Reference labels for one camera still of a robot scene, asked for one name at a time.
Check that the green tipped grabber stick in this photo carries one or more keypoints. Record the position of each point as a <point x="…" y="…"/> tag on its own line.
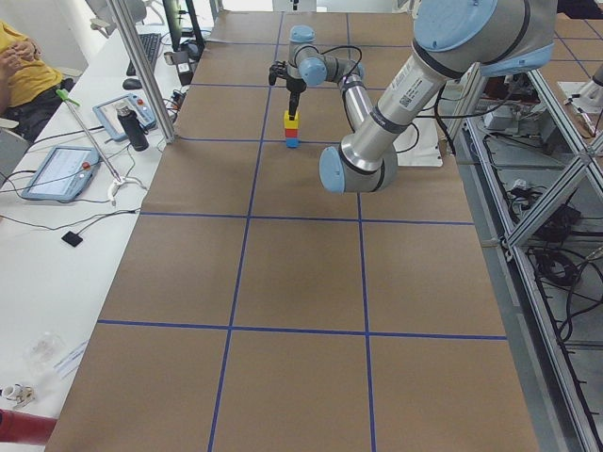
<point x="118" y="180"/>

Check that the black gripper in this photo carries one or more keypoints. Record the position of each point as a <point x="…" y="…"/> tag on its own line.
<point x="295" y="86"/>

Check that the white camera mast pedestal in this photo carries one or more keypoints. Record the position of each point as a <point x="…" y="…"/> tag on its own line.
<point x="418" y="145"/>

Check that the near teach pendant tablet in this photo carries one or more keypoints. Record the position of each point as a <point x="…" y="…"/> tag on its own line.
<point x="63" y="174"/>

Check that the red cylinder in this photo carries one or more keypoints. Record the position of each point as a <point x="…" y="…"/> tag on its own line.
<point x="25" y="428"/>

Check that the person in yellow shirt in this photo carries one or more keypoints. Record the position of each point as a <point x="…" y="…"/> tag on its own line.
<point x="28" y="85"/>

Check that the black keyboard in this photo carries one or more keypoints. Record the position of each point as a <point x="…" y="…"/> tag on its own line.
<point x="151" y="44"/>

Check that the black computer mouse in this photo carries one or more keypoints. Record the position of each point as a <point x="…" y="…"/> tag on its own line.
<point x="131" y="84"/>

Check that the small black square pad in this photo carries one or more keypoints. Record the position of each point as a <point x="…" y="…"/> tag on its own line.
<point x="72" y="239"/>

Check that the blue cube block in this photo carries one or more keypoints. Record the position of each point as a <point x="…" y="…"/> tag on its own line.
<point x="292" y="143"/>

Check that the yellow cube block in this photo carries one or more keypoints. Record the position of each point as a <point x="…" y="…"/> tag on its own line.
<point x="291" y="121"/>

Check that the aluminium frame post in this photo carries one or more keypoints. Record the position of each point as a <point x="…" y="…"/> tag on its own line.
<point x="146" y="74"/>

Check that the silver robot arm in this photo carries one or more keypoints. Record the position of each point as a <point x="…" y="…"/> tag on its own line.
<point x="503" y="37"/>

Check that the red cube block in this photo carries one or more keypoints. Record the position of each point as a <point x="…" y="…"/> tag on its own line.
<point x="291" y="133"/>

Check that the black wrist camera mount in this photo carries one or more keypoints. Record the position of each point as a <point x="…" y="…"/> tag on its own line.
<point x="277" y="70"/>

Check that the black water bottle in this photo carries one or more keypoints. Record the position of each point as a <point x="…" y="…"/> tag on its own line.
<point x="131" y="126"/>

